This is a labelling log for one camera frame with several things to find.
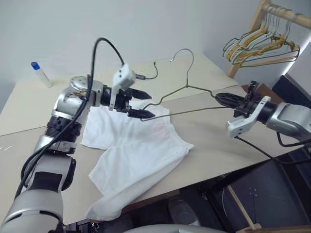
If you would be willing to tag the white bottle with blue cap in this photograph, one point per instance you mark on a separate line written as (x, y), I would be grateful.
(43, 75)

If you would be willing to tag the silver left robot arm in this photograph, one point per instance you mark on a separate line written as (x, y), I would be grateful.
(48, 170)

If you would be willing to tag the white shorts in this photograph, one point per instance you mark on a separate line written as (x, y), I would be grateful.
(136, 150)

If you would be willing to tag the wooden clothes rack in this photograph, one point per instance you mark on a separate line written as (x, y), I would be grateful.
(256, 21)

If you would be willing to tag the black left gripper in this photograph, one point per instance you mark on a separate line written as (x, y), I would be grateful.
(122, 100)

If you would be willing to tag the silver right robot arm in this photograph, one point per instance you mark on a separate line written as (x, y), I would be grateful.
(289, 116)

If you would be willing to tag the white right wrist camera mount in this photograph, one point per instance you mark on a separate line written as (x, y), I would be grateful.
(239, 126)

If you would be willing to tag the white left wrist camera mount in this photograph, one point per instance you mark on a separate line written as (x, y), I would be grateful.
(124, 76)

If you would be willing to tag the dark cabinet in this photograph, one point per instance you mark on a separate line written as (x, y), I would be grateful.
(291, 89)

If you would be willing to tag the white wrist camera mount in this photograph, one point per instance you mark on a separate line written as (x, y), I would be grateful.
(124, 76)
(239, 126)

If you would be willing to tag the wooden stick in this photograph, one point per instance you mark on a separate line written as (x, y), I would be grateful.
(239, 204)

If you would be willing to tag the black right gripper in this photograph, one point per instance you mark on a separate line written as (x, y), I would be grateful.
(246, 108)

